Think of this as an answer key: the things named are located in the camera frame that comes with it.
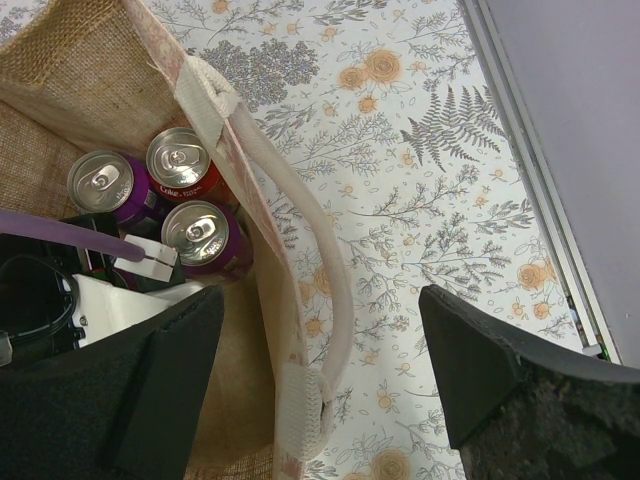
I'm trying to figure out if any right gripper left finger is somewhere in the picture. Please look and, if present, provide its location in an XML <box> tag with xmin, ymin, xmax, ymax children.
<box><xmin>1</xmin><ymin>287</ymin><xmax>224</xmax><ymax>479</ymax></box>

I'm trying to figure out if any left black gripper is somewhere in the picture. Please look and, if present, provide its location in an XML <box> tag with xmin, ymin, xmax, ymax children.
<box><xmin>1</xmin><ymin>212</ymin><xmax>184</xmax><ymax>369</ymax></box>

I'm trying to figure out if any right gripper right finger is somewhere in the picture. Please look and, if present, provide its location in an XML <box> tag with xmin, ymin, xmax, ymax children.
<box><xmin>419</xmin><ymin>285</ymin><xmax>639</xmax><ymax>479</ymax></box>

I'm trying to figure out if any purple fanta can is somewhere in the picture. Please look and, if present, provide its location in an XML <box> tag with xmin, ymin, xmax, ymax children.
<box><xmin>67</xmin><ymin>150</ymin><xmax>170</xmax><ymax>231</ymax></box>
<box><xmin>161</xmin><ymin>201</ymin><xmax>253</xmax><ymax>283</ymax></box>

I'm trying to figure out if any red coke can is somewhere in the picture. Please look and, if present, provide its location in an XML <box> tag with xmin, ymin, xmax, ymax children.
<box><xmin>145</xmin><ymin>127</ymin><xmax>238</xmax><ymax>209</ymax></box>

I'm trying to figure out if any brown jute canvas bag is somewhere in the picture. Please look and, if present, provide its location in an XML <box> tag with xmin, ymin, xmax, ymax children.
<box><xmin>1</xmin><ymin>1</ymin><xmax>355</xmax><ymax>479</ymax></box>

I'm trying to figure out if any floral patterned tablecloth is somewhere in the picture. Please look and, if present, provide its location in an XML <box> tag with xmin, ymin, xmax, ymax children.
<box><xmin>0</xmin><ymin>0</ymin><xmax>591</xmax><ymax>480</ymax></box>

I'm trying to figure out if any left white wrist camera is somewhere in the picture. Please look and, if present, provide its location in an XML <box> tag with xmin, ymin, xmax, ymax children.
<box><xmin>71</xmin><ymin>234</ymin><xmax>204</xmax><ymax>348</ymax></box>

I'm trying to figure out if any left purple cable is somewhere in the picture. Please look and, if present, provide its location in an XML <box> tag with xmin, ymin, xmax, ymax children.
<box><xmin>0</xmin><ymin>209</ymin><xmax>146</xmax><ymax>264</ymax></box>

